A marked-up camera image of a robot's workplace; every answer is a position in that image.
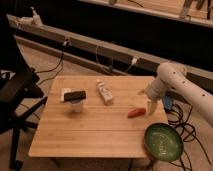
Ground long wooden beam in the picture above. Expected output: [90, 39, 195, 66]
[6, 13, 213, 91]

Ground white spray bottle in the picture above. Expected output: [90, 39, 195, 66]
[30, 7, 43, 27]

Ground clear plastic cup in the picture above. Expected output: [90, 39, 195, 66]
[71, 100, 83, 113]

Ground blue box on floor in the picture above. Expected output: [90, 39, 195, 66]
[162, 96, 173, 110]

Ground black block on cup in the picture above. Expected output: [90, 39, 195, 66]
[64, 91, 86, 101]

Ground black floor cables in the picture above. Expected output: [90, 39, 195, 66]
[166, 103, 213, 171]

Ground green ceramic bowl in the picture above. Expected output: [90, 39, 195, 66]
[144, 123, 184, 162]

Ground wooden table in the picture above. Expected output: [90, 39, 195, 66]
[29, 76, 167, 158]

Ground white tube bottle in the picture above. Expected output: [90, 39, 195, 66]
[96, 80, 113, 105]

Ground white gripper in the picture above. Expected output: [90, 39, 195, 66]
[144, 77, 167, 115]

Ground black office chair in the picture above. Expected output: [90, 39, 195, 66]
[0, 11, 47, 171]

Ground white card on table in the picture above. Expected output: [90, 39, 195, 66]
[60, 88, 71, 102]

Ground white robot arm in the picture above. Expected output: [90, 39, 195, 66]
[144, 62, 213, 127]

